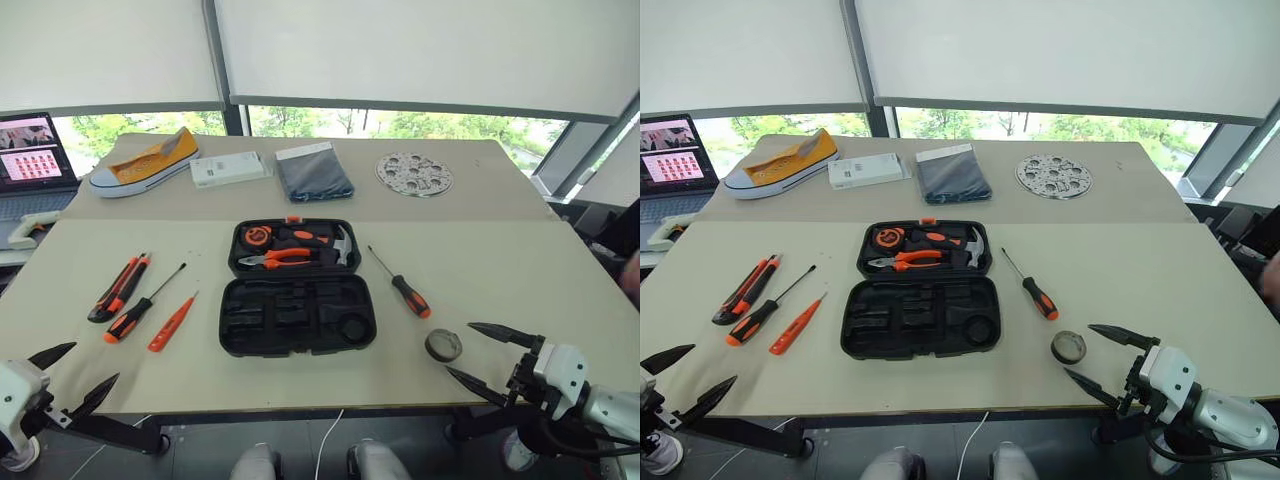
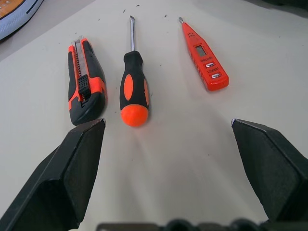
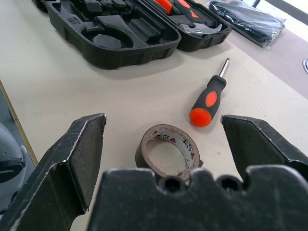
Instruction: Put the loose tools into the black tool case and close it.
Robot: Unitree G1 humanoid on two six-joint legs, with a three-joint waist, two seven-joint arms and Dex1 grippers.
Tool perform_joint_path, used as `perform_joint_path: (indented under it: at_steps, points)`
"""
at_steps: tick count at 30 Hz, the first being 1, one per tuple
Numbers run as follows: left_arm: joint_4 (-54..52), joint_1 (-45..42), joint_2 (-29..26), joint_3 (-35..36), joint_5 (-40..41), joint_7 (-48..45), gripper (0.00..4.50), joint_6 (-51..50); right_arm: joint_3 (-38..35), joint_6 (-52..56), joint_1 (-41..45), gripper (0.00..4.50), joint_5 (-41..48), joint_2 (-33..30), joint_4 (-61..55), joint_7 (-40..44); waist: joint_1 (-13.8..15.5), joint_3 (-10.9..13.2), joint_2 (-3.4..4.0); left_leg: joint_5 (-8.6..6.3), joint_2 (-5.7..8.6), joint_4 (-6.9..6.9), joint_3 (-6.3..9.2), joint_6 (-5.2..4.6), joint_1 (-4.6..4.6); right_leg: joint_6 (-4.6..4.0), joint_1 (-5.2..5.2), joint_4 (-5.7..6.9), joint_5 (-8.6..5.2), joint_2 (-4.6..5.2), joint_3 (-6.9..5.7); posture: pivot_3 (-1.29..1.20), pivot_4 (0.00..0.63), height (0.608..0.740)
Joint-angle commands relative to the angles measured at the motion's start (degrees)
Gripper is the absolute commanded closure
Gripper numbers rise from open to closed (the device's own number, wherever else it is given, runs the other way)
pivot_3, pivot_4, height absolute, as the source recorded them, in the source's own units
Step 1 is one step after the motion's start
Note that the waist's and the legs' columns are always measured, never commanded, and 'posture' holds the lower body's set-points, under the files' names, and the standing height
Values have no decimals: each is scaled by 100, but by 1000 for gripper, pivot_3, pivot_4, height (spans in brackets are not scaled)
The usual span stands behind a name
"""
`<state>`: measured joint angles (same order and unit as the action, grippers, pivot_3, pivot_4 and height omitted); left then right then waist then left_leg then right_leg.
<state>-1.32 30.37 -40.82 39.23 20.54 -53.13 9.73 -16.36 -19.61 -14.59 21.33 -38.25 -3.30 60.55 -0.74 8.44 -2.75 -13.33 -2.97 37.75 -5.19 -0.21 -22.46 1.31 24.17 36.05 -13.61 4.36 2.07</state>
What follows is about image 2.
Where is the orange voltage tester pen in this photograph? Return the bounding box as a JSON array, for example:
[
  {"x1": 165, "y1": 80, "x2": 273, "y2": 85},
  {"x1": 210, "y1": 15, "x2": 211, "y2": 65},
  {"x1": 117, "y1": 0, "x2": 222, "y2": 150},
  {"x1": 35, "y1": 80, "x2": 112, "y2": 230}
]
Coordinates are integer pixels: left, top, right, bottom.
[{"x1": 178, "y1": 16, "x2": 230, "y2": 92}]

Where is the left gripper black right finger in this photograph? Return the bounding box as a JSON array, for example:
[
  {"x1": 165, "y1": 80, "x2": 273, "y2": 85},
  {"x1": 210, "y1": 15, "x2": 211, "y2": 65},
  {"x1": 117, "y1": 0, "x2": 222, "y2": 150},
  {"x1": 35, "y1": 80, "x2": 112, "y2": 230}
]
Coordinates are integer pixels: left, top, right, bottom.
[{"x1": 231, "y1": 118, "x2": 308, "y2": 222}]

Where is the orange black flathead screwdriver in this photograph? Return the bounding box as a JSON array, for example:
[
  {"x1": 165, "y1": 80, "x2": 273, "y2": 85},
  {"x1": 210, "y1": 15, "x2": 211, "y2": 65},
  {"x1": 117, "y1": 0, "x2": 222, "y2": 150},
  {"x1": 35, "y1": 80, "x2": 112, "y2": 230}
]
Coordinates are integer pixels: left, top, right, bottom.
[{"x1": 119, "y1": 15, "x2": 152, "y2": 128}]

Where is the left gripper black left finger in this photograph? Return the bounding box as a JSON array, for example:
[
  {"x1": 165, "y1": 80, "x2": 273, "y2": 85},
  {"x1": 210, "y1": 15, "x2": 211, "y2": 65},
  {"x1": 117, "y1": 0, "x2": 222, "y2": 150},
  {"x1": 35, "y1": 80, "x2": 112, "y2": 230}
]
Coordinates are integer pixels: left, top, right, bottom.
[{"x1": 0, "y1": 118, "x2": 107, "y2": 231}]

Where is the yellow white canvas shoe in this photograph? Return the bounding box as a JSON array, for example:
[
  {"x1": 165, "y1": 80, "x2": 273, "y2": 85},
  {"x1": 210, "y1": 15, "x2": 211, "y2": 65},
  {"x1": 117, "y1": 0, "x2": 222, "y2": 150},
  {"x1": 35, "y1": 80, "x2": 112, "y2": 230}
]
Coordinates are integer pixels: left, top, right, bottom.
[{"x1": 0, "y1": 0, "x2": 45, "y2": 41}]

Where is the orange black utility knife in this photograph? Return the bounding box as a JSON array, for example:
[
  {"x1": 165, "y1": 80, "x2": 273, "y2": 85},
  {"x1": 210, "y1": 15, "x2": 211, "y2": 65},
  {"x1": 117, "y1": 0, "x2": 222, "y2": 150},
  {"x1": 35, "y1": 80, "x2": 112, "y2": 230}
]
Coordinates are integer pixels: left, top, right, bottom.
[{"x1": 67, "y1": 35, "x2": 108, "y2": 127}]

